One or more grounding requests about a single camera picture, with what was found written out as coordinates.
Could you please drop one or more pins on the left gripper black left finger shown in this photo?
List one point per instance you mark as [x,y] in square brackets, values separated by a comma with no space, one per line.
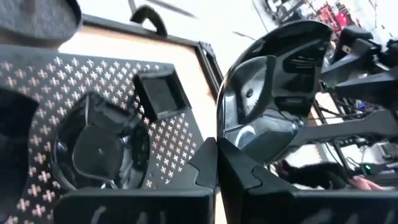
[140,207]

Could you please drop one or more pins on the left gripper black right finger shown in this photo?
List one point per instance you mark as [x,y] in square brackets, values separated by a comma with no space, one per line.
[311,208]

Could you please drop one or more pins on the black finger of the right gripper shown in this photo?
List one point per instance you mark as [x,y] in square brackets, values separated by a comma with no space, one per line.
[357,126]
[367,81]

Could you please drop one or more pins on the black leaf-shaped mini plate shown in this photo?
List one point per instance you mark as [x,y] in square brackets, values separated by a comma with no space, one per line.
[264,93]
[99,149]

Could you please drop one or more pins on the small black square mini plate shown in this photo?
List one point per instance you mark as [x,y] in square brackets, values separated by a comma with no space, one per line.
[161,93]

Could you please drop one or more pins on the black wavy square mini plate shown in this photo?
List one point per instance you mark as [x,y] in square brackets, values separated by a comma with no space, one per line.
[15,140]

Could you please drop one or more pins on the person's hand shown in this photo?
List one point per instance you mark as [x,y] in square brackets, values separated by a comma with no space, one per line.
[365,184]

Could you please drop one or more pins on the black perforated metal stand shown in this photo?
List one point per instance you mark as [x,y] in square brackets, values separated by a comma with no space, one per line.
[31,74]

